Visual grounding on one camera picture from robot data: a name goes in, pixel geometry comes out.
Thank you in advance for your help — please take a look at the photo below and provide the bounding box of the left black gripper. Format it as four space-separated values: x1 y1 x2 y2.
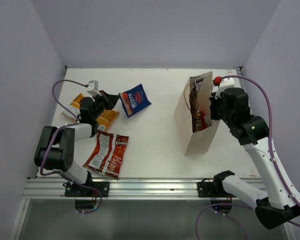
91 90 120 121

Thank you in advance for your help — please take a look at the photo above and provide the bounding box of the blue Burts crisps bag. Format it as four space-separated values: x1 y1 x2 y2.
119 84 152 118

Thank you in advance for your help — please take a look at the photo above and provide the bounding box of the brown snack bag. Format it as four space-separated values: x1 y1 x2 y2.
189 77 204 133

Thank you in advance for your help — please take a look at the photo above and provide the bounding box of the pink snack bag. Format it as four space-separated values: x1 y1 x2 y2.
200 111 211 131

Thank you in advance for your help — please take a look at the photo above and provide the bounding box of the beige paper bag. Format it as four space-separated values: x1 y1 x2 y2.
174 71 219 156

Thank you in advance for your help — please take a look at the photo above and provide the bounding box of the red Doritos bag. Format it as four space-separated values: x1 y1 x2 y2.
83 130 129 179

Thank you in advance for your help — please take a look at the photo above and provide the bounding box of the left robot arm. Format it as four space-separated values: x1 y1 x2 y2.
34 90 120 197

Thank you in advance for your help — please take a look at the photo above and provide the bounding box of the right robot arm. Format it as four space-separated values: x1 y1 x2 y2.
209 87 300 230

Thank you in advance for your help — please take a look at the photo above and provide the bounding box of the orange snack bag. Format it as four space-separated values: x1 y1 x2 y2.
67 93 120 132

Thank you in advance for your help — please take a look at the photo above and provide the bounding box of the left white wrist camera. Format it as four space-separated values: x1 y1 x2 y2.
86 80 101 97

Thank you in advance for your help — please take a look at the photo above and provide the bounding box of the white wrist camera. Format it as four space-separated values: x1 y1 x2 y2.
86 80 101 97
211 76 235 99

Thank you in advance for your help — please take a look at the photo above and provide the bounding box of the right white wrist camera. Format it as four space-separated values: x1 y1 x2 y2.
211 76 235 99

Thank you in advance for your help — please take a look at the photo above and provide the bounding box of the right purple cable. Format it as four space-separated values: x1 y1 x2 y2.
222 74 300 231

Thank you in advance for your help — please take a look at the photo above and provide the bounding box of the purple cable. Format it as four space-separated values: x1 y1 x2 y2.
222 74 300 231
39 79 102 215

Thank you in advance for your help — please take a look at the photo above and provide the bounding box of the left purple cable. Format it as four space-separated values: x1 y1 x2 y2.
39 79 102 215

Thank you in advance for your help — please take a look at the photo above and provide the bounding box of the right black base bracket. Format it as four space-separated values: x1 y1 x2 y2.
196 178 228 198

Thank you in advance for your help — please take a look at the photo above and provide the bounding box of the black base bracket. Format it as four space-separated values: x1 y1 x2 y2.
62 181 110 198
196 178 228 198

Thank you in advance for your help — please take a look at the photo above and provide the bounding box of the aluminium mounting rail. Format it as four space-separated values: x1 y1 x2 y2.
23 177 265 201

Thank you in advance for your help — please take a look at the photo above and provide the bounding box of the left black base bracket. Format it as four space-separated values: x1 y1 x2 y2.
62 181 110 198

